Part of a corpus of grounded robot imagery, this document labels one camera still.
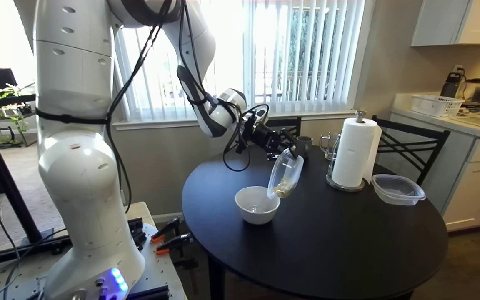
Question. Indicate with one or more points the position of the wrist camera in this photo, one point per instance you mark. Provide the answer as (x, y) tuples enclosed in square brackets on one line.
[(248, 129)]

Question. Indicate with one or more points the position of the white wall cabinet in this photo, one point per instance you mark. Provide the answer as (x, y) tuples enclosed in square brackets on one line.
[(456, 21)]

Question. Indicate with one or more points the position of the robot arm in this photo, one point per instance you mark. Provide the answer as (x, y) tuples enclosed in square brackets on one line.
[(77, 175)]

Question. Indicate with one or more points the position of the grey mug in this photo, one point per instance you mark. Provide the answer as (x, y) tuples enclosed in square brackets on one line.
[(304, 146)]

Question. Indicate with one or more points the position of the paper towel roll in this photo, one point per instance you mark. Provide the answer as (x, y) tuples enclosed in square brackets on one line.
[(354, 152)]

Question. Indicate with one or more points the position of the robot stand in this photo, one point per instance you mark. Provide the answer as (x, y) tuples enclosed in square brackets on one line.
[(156, 266)]

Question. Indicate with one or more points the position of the window with vertical blinds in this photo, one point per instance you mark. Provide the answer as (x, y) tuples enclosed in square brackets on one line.
[(302, 54)]

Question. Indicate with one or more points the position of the white plastic basket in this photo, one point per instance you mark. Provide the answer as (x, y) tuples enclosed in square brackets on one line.
[(433, 106)]

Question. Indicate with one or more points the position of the green houseplant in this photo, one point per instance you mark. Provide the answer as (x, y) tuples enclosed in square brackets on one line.
[(8, 112)]

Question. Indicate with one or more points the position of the orange and black clamp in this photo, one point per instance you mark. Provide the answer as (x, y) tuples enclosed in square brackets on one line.
[(166, 230), (177, 243)]

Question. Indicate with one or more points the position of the glass mug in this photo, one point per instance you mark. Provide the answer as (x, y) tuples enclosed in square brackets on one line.
[(327, 146)]

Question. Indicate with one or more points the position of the wall socket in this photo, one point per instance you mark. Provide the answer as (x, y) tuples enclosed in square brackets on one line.
[(457, 67)]

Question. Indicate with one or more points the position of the white kitchen counter cabinet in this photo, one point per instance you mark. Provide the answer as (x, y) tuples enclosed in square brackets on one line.
[(473, 179)]

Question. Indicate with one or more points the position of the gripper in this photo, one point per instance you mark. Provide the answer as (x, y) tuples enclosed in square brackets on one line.
[(267, 138)]

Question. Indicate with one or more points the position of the black chair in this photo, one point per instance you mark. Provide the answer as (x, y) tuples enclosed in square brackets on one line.
[(406, 139), (286, 123)]

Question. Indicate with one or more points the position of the white bowl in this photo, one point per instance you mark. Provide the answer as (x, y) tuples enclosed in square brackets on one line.
[(256, 206)]

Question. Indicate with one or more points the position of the yellowish food pieces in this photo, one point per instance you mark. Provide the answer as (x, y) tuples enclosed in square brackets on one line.
[(283, 188)]

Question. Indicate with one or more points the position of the clear plastic container with lid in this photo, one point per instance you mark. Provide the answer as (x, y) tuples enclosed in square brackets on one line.
[(397, 190)]

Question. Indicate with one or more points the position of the metal paper towel holder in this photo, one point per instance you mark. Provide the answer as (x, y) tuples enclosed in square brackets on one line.
[(343, 186)]

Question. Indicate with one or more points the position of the clear tray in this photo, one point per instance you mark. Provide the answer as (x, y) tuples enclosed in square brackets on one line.
[(479, 119)]

